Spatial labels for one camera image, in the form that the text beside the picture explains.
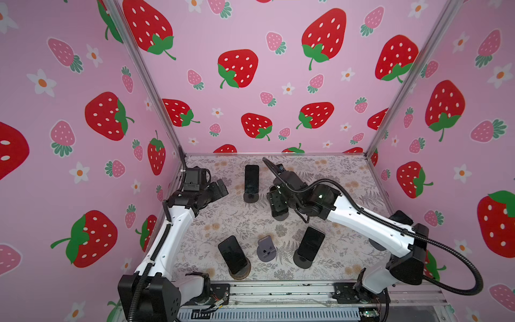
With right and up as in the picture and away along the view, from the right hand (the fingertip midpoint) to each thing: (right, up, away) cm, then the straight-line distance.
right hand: (273, 195), depth 72 cm
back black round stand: (-11, -5, +30) cm, 33 cm away
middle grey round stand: (+3, -8, +2) cm, 9 cm away
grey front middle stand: (-3, -24, +8) cm, 25 cm away
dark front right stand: (+12, -28, +9) cm, 32 cm away
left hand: (-22, +1, +9) cm, 24 cm away
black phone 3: (+15, -18, +2) cm, 24 cm away
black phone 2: (-15, -22, +1) cm, 27 cm away
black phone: (+1, -1, -8) cm, 9 cm away
